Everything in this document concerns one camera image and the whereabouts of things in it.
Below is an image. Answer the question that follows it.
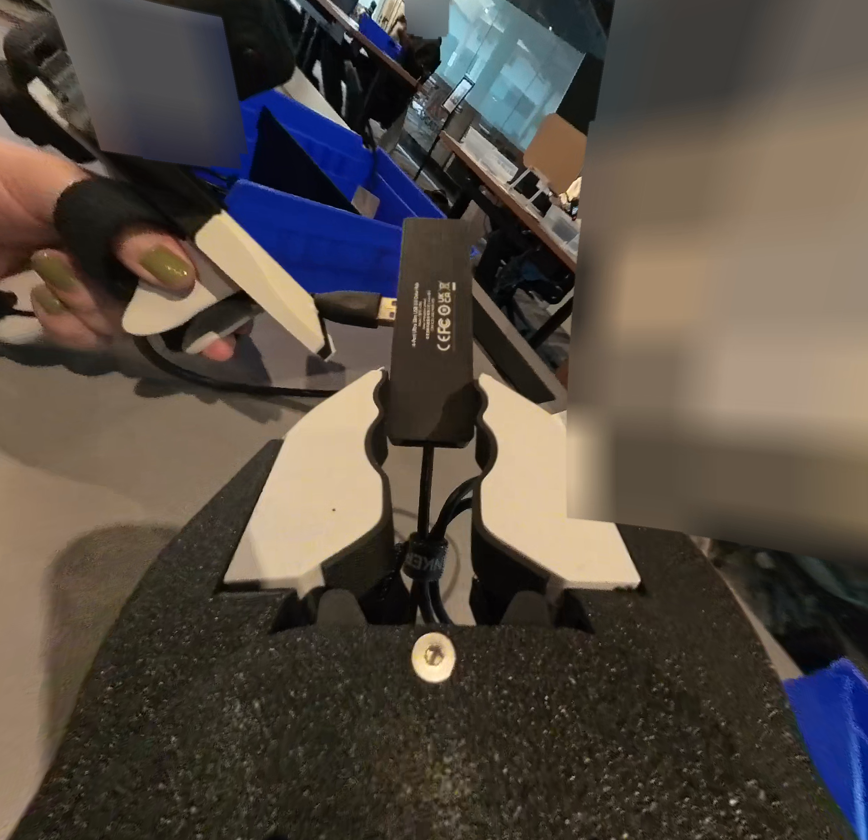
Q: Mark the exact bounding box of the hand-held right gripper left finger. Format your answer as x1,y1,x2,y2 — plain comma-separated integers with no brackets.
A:
222,369,396,597

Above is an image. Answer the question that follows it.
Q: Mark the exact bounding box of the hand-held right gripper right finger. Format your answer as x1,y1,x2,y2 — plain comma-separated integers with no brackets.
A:
472,372,643,591

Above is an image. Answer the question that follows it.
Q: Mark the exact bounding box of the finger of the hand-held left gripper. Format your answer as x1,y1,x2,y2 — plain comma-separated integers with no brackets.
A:
195,210,336,361
121,286,264,354

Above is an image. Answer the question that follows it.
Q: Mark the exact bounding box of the blue plastic bin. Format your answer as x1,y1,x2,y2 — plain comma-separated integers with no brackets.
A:
782,657,868,840
203,91,448,297

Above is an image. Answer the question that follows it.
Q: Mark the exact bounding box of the thick black usb cable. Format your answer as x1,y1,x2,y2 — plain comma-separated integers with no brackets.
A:
132,290,399,399

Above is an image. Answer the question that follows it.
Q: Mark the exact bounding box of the black hub cable with strap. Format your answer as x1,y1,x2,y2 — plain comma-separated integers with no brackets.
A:
406,443,476,625

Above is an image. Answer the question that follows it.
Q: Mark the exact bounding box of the black usb hub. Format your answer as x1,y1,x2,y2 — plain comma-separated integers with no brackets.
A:
387,218,477,448

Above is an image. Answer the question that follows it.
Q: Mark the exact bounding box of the person's left hand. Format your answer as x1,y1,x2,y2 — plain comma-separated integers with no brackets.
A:
0,138,237,363

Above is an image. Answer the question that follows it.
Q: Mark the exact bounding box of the long office table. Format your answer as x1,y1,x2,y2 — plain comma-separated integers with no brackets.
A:
288,0,435,132

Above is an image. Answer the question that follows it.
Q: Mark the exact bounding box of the black divider panel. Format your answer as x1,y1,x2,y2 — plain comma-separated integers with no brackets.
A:
250,107,362,215

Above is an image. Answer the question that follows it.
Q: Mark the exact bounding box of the small blue bin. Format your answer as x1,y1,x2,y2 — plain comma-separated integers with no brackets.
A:
358,13,402,51

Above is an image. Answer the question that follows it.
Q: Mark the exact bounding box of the wooden office table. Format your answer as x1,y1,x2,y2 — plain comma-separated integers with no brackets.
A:
439,130,582,349

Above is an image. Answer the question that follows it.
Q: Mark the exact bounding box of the wooden display stand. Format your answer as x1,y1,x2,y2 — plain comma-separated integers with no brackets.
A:
524,113,588,196

